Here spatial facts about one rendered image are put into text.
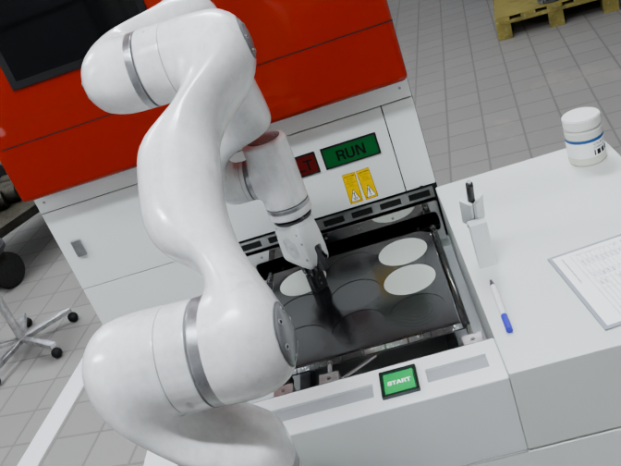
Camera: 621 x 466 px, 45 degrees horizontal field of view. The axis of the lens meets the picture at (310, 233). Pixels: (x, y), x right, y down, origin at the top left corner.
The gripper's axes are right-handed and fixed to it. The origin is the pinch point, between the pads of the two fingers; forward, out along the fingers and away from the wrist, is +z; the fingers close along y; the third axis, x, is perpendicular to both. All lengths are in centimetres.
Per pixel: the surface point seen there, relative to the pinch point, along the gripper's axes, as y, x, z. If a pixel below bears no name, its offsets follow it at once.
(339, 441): 38.6, -26.7, -0.6
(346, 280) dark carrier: 3.2, 4.4, 2.0
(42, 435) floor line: -167, -51, 92
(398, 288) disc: 15.6, 7.4, 2.1
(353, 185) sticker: -5.2, 18.9, -10.4
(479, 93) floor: -204, 262, 93
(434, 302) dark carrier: 25.3, 7.0, 2.1
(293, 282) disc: -7.7, -1.3, 2.0
